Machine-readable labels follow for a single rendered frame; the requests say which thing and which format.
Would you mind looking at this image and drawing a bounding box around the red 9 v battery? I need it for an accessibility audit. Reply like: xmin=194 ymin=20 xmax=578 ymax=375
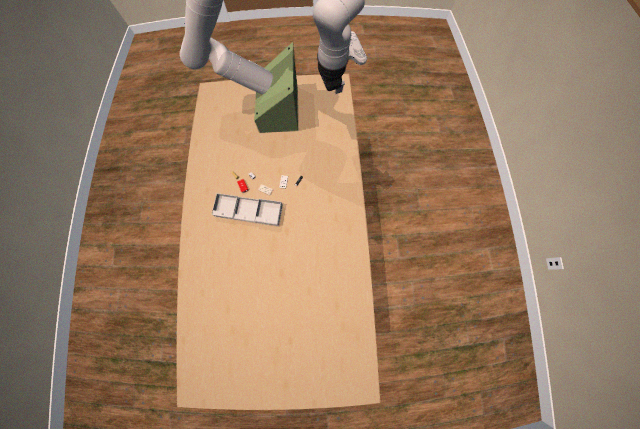
xmin=237 ymin=179 xmax=248 ymax=193

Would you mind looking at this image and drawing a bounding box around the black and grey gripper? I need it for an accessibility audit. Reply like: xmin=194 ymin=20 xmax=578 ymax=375
xmin=317 ymin=31 xmax=367 ymax=94

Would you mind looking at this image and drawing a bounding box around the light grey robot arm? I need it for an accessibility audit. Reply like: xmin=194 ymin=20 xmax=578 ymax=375
xmin=180 ymin=0 xmax=365 ymax=94

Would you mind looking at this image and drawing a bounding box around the grey rack of three labelled bins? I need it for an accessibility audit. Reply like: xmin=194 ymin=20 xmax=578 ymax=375
xmin=211 ymin=193 xmax=283 ymax=226

